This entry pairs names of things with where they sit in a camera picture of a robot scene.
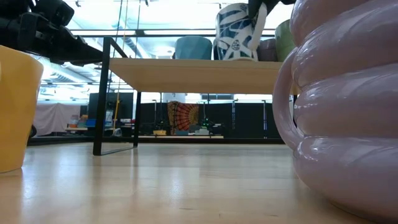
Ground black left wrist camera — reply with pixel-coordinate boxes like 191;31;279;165
30;0;75;27

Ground black partition panels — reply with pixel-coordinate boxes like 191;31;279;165
139;102;282;139

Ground orange patterned tapestry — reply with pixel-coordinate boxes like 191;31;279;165
167;101;200;132

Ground white mug blue leaf pattern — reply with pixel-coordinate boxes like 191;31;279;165
215;2;268;62

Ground dusty purple mug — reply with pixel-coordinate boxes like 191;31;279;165
257;38;279;62

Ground green mug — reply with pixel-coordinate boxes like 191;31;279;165
274;19;296;62

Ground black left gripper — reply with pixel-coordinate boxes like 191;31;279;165
0;12;104;67

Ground wooden shelf riser black legs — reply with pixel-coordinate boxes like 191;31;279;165
92;36;301;156

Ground white cloth covered table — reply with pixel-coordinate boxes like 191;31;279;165
32;103;81;136

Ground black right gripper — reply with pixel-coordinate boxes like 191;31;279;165
248;0;297;19

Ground orange mug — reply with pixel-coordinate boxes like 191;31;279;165
0;45;44;174

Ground black aluminium table frame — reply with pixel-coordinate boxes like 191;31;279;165
27;136;285;145

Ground lilac ribbed bubble mug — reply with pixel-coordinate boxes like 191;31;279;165
272;0;398;223

